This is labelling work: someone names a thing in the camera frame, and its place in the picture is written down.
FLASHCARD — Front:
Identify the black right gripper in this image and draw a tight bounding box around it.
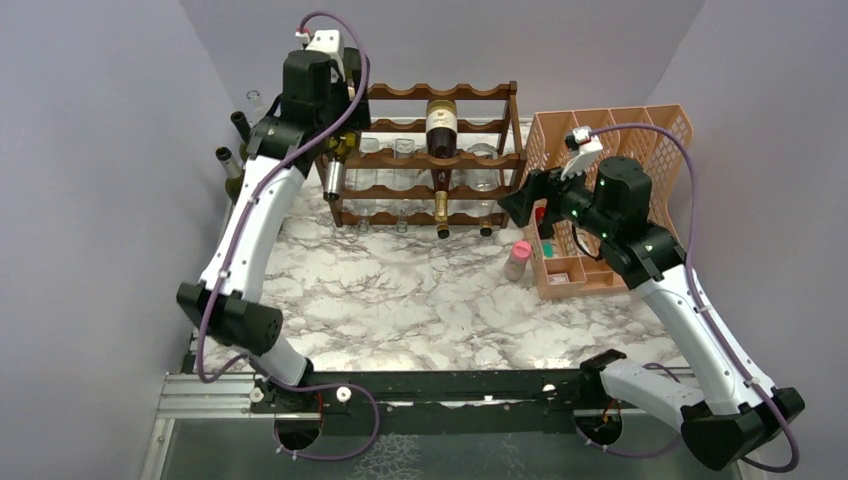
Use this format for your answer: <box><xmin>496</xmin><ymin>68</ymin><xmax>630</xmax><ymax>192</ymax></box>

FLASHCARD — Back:
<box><xmin>498</xmin><ymin>155</ymin><xmax>617</xmax><ymax>240</ymax></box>

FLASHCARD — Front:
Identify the clear glass bottle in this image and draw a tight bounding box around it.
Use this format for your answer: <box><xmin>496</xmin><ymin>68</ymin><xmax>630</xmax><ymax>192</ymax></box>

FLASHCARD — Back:
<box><xmin>245</xmin><ymin>89</ymin><xmax>267</xmax><ymax>125</ymax></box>

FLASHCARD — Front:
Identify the green wine bottle cream label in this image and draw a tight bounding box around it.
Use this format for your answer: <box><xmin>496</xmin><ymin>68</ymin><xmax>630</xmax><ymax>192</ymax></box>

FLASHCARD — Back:
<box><xmin>230</xmin><ymin>110</ymin><xmax>251</xmax><ymax>163</ymax></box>

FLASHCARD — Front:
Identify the green wine bottle white label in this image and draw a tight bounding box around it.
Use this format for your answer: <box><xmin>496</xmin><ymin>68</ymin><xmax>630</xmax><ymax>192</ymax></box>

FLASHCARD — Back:
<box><xmin>215</xmin><ymin>146</ymin><xmax>244</xmax><ymax>205</ymax></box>

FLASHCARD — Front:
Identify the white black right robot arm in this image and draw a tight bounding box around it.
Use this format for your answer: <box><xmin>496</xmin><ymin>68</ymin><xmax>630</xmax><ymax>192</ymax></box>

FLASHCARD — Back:
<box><xmin>499</xmin><ymin>156</ymin><xmax>804</xmax><ymax>470</ymax></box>

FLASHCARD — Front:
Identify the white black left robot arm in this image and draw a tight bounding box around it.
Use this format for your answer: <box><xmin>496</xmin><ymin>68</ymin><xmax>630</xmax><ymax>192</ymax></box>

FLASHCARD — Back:
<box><xmin>176</xmin><ymin>47</ymin><xmax>371</xmax><ymax>411</ymax></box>

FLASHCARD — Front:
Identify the clear bottle in lower rack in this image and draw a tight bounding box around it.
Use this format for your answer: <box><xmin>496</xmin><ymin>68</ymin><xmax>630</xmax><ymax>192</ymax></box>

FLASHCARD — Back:
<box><xmin>465</xmin><ymin>143</ymin><xmax>500</xmax><ymax>237</ymax></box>

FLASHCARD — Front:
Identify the pink capped small bottle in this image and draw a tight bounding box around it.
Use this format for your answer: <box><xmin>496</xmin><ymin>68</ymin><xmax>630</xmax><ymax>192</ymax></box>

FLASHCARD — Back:
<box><xmin>503</xmin><ymin>240</ymin><xmax>533</xmax><ymax>282</ymax></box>

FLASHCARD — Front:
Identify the clear glass in rack middle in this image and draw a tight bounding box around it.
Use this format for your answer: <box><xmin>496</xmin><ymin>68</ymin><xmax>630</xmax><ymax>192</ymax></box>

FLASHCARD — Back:
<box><xmin>391</xmin><ymin>138</ymin><xmax>416</xmax><ymax>233</ymax></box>

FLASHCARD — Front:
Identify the dark bottle gold foil neck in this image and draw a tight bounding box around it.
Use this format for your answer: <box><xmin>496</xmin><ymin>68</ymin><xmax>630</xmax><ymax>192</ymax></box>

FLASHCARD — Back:
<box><xmin>425</xmin><ymin>100</ymin><xmax>458</xmax><ymax>239</ymax></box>

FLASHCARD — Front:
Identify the brown wooden wine rack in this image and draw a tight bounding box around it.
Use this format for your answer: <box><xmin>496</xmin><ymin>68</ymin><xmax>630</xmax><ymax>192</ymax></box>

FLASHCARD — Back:
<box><xmin>317</xmin><ymin>81</ymin><xmax>527</xmax><ymax>227</ymax></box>

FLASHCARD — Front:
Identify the orange plastic file organizer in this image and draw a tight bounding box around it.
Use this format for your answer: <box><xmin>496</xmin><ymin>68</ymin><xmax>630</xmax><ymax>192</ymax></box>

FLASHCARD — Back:
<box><xmin>522</xmin><ymin>104</ymin><xmax>693</xmax><ymax>300</ymax></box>

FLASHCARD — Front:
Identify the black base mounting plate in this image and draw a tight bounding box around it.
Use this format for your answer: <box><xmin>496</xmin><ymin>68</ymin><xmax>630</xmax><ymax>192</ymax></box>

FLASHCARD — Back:
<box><xmin>249</xmin><ymin>369</ymin><xmax>615</xmax><ymax>437</ymax></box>

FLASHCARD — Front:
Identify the aluminium frame rail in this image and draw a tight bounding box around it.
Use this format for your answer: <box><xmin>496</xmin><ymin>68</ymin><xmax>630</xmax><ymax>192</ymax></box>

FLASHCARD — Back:
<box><xmin>139</xmin><ymin>119</ymin><xmax>326</xmax><ymax>480</ymax></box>

